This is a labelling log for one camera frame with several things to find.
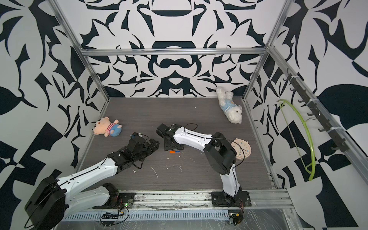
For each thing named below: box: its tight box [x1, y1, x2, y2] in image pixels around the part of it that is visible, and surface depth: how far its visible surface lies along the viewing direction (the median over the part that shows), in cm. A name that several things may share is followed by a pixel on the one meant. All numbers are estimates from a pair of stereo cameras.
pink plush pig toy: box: [92, 116, 123, 138], surface depth 96 cm
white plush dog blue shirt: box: [216, 86, 243, 125], surface depth 104 cm
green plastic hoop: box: [276, 98, 317, 182], surface depth 59 cm
